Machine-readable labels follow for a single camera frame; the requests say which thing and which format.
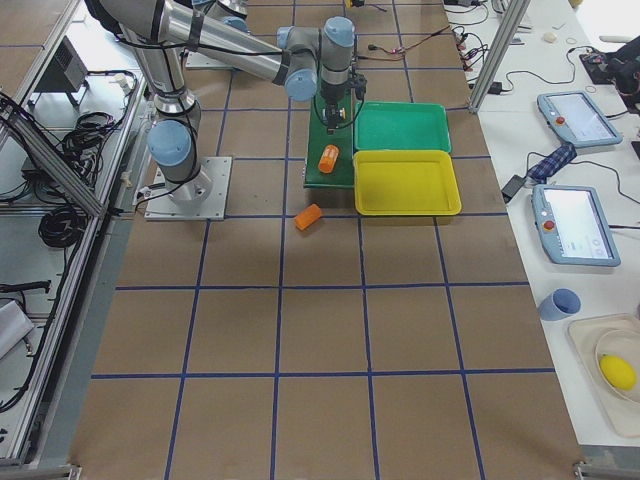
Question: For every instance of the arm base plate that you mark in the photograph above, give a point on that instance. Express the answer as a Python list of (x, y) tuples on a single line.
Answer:
[(203, 198), (207, 59)]

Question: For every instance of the orange cylinder with 4680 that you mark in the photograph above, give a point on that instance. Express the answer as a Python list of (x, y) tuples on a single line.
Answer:
[(328, 159)]

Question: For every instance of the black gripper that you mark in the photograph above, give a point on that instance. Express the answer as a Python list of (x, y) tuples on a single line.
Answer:
[(330, 95)]

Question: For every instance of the yellow plastic tray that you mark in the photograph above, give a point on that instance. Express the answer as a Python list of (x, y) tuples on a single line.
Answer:
[(405, 183)]

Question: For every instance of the blue checkered umbrella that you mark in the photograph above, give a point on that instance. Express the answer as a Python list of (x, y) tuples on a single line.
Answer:
[(552, 163)]

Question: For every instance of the light blue cup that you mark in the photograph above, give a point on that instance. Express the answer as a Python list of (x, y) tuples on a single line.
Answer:
[(559, 304)]

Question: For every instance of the aluminium frame post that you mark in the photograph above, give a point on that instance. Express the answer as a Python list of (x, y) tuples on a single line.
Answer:
[(506, 30)]

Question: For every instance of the small blue teach pendant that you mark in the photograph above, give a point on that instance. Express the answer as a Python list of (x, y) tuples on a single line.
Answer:
[(576, 119)]

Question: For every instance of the green plastic tray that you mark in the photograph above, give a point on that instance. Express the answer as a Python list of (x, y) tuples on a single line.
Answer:
[(385, 125)]

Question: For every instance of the green conveyor belt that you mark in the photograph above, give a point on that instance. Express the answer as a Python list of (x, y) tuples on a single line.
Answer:
[(342, 175)]

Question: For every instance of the plain orange cylinder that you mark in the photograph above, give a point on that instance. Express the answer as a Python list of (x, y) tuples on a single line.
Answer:
[(308, 217)]

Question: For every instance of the beige serving tray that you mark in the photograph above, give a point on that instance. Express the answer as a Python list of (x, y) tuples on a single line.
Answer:
[(608, 348)]

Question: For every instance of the yellow lemon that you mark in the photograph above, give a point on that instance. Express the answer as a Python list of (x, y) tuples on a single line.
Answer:
[(617, 372)]

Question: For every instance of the black power adapter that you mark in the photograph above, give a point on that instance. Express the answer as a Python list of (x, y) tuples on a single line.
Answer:
[(512, 187)]

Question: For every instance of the large blue teach pendant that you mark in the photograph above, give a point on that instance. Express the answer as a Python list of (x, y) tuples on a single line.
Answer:
[(572, 226)]

